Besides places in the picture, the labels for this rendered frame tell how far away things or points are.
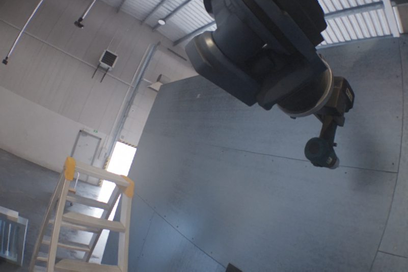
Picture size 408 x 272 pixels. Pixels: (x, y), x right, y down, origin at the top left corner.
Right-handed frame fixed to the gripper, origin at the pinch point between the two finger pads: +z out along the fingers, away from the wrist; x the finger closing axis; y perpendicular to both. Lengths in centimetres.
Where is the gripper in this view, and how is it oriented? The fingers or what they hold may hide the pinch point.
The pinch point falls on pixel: (331, 118)
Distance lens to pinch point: 62.7
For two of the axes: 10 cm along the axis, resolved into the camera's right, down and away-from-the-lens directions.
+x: 5.4, 1.1, -8.3
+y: -3.8, 9.2, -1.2
